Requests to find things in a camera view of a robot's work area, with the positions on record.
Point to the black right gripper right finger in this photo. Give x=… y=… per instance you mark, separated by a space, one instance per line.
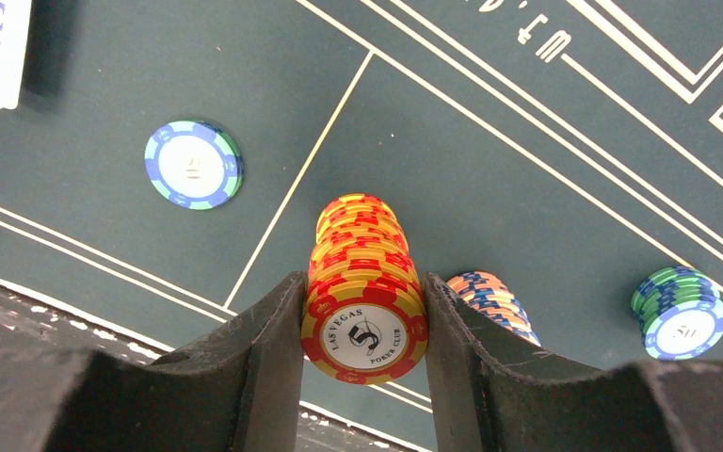
x=491 y=390

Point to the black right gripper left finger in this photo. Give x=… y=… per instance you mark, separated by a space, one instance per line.
x=236 y=388

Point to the red yellow poker chip stack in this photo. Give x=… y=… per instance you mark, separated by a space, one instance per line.
x=364 y=319

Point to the green chips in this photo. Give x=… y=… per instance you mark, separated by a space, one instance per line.
x=679 y=311

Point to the green poker chip stack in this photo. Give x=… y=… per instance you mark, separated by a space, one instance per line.
x=193 y=164

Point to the dark green poker mat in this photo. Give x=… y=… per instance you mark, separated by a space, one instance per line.
x=569 y=147

